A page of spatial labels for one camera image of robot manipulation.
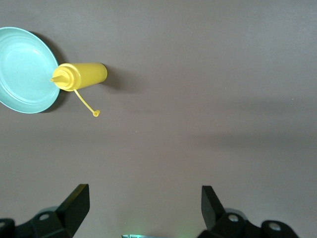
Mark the mint green plate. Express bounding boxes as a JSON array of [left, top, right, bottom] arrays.
[[0, 26, 62, 115]]

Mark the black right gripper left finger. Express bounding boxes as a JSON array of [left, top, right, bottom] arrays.
[[0, 183, 90, 238]]

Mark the yellow mustard squeeze bottle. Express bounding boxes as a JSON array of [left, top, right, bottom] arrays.
[[50, 62, 108, 118]]

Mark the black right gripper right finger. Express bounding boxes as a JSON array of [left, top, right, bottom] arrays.
[[198, 185, 297, 238]]

